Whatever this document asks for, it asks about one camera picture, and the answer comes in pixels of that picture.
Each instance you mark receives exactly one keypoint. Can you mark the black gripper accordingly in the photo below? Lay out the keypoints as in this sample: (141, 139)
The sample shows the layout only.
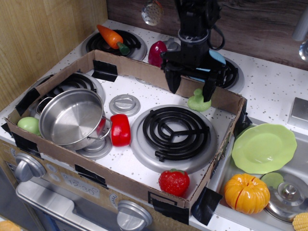
(185, 63)

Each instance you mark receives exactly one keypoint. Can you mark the light green toy broccoli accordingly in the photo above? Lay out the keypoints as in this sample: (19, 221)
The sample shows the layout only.
(196, 102)

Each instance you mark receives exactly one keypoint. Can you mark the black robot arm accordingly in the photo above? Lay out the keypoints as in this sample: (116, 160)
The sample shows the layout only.
(197, 19)

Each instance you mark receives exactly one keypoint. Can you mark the stainless steel pot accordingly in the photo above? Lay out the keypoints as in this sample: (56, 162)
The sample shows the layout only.
(74, 119)

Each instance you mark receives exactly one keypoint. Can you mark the steel pot lid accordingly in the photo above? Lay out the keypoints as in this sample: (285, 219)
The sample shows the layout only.
(288, 195)

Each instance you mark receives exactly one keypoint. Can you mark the light blue plastic bowl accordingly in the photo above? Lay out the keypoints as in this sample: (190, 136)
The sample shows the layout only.
(217, 57)

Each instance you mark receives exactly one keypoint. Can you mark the silver back stove knob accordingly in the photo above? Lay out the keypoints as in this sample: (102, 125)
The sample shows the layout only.
(172, 45)

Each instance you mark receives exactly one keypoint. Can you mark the silver stove knob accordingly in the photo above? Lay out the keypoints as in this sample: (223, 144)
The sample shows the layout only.
(172, 45)
(96, 150)
(125, 104)

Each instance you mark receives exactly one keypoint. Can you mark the dark red toy vegetable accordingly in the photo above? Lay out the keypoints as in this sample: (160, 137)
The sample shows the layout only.
(154, 56)

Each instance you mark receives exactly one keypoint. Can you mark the front right black burner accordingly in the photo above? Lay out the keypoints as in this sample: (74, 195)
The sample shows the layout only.
(173, 137)

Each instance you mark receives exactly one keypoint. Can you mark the silver centre stove knob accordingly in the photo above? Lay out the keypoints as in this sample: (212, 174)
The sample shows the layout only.
(125, 104)

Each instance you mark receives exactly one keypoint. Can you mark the hanging metal strainer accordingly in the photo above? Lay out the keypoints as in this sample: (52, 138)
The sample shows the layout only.
(152, 12)

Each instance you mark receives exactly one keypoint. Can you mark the orange toy carrot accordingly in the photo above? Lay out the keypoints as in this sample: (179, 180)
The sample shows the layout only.
(113, 39)

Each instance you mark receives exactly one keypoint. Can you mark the red toy pepper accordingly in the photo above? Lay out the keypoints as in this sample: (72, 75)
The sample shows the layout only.
(120, 130)

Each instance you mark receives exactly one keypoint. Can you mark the green plastic plate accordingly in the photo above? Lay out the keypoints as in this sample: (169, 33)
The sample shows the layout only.
(264, 148)

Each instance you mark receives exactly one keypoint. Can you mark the red toy strawberry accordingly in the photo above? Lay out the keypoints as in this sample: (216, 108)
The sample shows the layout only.
(175, 182)

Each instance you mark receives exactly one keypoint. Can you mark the silver front stove knob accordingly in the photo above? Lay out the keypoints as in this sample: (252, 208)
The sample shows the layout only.
(96, 150)

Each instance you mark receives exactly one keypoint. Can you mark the silver faucet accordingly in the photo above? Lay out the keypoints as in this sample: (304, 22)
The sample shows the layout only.
(300, 33)

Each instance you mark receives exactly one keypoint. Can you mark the front left black burner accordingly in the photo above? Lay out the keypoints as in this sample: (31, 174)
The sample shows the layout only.
(76, 80)

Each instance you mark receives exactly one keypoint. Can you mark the orange toy pumpkin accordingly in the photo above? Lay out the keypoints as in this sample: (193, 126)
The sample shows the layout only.
(246, 194)

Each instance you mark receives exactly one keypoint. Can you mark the right oven knob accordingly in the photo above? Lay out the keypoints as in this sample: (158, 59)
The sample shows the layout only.
(132, 217)

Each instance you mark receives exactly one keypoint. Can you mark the oven knob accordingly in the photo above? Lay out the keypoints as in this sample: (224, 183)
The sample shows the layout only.
(132, 217)
(28, 168)

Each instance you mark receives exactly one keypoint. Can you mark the oven clock display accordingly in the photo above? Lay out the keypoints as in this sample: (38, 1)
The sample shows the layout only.
(81, 185)

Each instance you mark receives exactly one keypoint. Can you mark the green toy apple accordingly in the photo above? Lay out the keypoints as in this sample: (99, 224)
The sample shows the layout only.
(29, 124)

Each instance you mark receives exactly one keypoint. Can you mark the yellow toy corn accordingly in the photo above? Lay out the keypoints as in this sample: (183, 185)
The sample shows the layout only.
(300, 222)

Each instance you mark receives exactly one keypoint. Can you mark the left oven knob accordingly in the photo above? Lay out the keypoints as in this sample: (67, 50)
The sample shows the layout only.
(28, 168)

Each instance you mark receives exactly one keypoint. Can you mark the orange toy at corner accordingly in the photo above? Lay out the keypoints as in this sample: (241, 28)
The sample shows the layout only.
(7, 225)

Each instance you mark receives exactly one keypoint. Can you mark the silver oven door handle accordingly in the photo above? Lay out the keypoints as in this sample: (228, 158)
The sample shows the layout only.
(61, 210)

